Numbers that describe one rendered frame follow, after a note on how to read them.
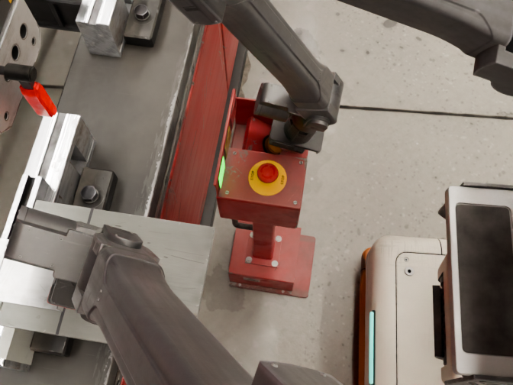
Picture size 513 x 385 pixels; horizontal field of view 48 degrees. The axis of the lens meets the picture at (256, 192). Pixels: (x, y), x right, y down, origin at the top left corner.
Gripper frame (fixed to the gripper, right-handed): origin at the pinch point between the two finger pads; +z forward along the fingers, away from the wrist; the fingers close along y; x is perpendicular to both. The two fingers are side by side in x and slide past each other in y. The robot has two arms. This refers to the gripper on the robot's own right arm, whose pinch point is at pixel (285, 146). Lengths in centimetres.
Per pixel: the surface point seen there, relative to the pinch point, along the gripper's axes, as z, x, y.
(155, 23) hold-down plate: -11.7, -12.1, 30.7
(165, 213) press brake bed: -0.2, 19.7, 20.4
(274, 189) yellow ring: -7.2, 12.2, 2.0
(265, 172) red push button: -9.4, 10.1, 4.7
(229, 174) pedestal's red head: -5.0, 10.7, 10.6
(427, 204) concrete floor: 60, -19, -62
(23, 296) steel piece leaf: -24, 41, 36
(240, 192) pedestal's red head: -5.8, 14.0, 8.0
